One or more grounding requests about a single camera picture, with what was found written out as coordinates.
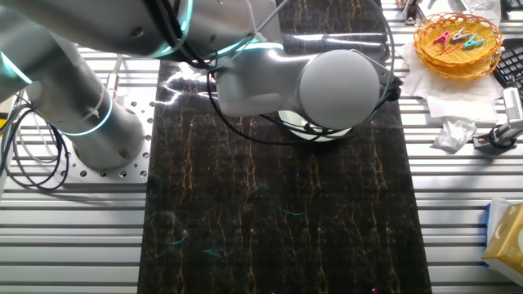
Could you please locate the black base cable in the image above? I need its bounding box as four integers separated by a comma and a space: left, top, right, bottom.
0, 101, 70, 191

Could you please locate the yellow tissue box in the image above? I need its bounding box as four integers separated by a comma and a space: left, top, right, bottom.
481, 198, 523, 287

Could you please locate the orange plastic clothespin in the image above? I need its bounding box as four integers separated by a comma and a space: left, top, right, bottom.
435, 42, 465, 56

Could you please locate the yellow wicker basket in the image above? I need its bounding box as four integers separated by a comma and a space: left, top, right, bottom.
413, 11, 503, 81

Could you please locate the teal plastic clothespin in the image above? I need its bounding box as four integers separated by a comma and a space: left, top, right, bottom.
463, 33, 486, 51

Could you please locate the pale green round plate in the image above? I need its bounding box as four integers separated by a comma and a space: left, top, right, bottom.
277, 109, 355, 143

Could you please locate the silver perforated base plate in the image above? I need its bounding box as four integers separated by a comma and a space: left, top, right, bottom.
55, 96, 156, 185

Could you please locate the grey base hose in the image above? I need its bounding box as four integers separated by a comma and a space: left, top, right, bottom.
106, 55, 123, 99

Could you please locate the grey plastic clothespin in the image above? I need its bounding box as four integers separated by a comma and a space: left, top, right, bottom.
450, 26, 472, 42

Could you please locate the metal stand foot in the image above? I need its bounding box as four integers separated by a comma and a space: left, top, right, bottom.
402, 0, 422, 26

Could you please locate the white base cable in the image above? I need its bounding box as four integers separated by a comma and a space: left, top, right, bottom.
16, 112, 60, 165

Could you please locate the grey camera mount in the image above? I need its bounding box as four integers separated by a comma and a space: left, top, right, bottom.
472, 120, 523, 155

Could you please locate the pink plastic clothespin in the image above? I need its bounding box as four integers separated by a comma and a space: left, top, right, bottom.
432, 29, 452, 47

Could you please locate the white plastic bag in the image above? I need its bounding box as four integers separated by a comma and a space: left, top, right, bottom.
424, 0, 503, 27

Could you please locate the silver ribbed camera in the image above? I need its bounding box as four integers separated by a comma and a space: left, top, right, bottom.
502, 87, 523, 123

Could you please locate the black keyboard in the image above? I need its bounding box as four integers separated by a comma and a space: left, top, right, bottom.
493, 47, 523, 99

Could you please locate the white paper towel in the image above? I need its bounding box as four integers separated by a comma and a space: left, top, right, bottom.
398, 40, 504, 123

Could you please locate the dark marble pattern mat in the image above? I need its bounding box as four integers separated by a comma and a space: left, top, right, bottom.
136, 0, 433, 294

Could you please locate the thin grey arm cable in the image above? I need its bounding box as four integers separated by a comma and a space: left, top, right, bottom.
244, 0, 396, 103

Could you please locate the crumpled white tissue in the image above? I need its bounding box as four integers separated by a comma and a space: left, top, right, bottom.
432, 118, 478, 154

